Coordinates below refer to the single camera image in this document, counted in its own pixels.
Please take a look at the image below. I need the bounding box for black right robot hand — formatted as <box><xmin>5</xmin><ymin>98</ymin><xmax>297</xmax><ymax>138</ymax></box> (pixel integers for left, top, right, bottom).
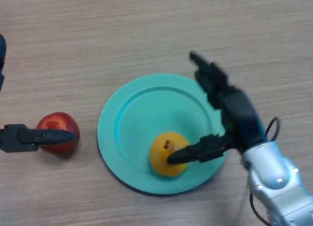
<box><xmin>166</xmin><ymin>50</ymin><xmax>266</xmax><ymax>166</ymax></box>

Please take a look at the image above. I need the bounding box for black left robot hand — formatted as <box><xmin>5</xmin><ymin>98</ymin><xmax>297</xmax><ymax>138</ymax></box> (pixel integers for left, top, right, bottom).
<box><xmin>0</xmin><ymin>34</ymin><xmax>77</xmax><ymax>153</ymax></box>

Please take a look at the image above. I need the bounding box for yellow pear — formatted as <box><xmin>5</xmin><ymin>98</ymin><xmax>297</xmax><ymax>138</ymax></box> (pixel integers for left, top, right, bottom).
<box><xmin>149</xmin><ymin>132</ymin><xmax>191</xmax><ymax>178</ymax></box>

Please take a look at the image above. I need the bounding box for green round plate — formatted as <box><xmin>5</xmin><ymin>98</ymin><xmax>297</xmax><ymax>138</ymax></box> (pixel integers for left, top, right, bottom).
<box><xmin>97</xmin><ymin>73</ymin><xmax>228</xmax><ymax>195</ymax></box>

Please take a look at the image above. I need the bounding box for red apple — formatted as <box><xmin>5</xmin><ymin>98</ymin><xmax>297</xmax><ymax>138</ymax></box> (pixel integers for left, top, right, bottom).
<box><xmin>36</xmin><ymin>112</ymin><xmax>80</xmax><ymax>156</ymax></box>

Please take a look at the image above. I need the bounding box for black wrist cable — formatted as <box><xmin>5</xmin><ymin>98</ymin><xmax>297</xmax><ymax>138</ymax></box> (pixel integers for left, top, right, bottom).
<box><xmin>248</xmin><ymin>117</ymin><xmax>281</xmax><ymax>224</ymax></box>

